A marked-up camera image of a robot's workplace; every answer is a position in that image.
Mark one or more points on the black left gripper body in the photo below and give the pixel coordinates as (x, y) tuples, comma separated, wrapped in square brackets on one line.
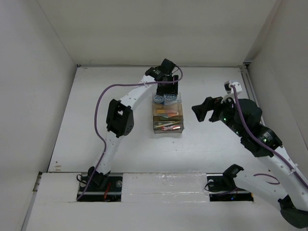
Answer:
[(167, 88)]

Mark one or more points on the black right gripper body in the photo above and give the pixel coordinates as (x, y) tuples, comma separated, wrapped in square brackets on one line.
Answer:
[(224, 111)]

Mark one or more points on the yellow pen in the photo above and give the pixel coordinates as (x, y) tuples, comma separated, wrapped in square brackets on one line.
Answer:
[(166, 124)]

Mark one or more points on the blue tape roll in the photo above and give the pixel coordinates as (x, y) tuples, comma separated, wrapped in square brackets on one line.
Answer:
[(158, 99), (170, 99)]

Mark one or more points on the green highlighter marker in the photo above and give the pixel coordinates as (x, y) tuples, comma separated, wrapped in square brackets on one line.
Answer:
[(168, 118)]

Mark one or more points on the orange pen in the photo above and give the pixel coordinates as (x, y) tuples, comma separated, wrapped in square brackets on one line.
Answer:
[(173, 127)]

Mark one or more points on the orange yellow highlighter marker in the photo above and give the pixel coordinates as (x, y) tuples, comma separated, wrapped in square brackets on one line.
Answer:
[(163, 111)]

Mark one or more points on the orange capped clear marker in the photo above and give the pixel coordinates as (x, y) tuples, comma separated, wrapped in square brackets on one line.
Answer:
[(173, 112)]

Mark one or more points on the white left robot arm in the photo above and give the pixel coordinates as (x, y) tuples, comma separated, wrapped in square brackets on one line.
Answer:
[(120, 118)]

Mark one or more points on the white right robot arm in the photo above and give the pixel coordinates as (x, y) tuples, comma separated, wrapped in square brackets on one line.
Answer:
[(242, 116)]

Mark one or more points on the three-tier acrylic organizer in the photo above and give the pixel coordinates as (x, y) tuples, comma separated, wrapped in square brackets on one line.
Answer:
[(176, 128)]

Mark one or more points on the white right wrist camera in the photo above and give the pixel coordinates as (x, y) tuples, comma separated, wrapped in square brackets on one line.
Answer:
[(232, 88)]

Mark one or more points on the aluminium frame rail right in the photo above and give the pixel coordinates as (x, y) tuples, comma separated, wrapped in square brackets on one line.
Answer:
[(247, 81)]

